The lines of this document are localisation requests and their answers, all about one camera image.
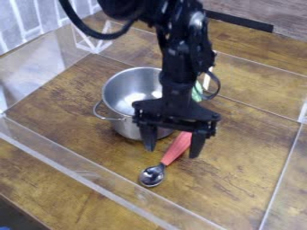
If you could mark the green knitted toy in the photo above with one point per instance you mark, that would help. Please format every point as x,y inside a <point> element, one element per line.
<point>196,92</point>

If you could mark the pink handled metal spoon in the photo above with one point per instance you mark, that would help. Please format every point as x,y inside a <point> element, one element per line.
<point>152,176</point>

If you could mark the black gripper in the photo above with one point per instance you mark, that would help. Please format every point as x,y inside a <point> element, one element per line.
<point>177,112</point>

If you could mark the clear acrylic enclosure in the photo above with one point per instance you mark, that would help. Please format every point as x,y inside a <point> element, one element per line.
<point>69,170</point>

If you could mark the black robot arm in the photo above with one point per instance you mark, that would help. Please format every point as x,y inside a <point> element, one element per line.
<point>187,57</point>

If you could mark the stainless steel pot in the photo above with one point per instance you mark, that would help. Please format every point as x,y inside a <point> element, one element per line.
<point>135,84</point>

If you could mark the black strip on table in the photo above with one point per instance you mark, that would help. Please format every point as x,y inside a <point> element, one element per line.
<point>240,21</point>

